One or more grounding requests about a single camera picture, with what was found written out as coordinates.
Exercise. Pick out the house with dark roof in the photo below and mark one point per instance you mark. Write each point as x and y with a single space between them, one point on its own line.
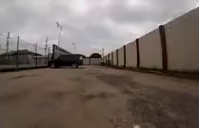
95 55

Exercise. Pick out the street lamp pole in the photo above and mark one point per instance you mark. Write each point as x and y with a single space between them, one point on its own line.
74 47

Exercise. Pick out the dark van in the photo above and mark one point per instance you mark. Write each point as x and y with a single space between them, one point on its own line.
66 60

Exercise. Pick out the grey cracked asphalt road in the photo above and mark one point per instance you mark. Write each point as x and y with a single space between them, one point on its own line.
87 96

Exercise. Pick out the floodlight pole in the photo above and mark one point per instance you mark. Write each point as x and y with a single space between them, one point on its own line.
58 33

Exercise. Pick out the robot's own part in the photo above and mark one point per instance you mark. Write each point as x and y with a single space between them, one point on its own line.
136 126

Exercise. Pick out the low building with dark roof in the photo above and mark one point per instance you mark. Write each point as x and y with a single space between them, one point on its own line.
18 56

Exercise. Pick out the pale wall with gate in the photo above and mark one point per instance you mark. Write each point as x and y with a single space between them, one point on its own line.
93 61

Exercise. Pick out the long pale boundary wall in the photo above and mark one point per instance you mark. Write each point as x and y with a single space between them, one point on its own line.
173 46

